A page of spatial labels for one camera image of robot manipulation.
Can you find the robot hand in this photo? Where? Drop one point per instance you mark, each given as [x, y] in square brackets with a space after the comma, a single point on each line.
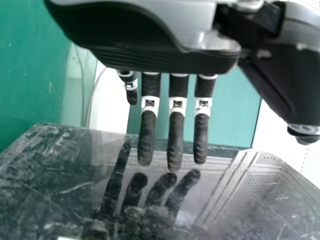
[140, 32]

